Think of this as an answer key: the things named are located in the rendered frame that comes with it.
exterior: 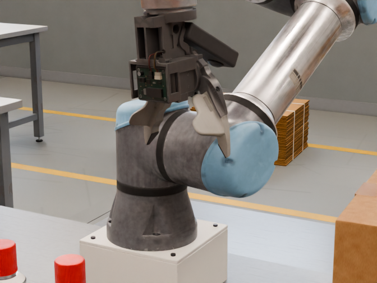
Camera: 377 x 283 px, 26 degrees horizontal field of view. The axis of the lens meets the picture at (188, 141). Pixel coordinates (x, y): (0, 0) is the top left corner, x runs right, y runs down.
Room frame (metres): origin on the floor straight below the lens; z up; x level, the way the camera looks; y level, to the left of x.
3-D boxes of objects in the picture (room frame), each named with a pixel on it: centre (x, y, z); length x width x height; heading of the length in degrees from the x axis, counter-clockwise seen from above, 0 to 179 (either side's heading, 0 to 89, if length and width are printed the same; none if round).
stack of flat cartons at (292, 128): (5.16, -0.41, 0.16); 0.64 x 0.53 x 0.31; 67
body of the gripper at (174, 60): (1.09, 0.03, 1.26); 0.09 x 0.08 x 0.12; 139
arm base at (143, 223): (1.28, 0.06, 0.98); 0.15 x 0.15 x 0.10
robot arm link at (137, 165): (1.27, 0.05, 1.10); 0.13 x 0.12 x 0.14; 51
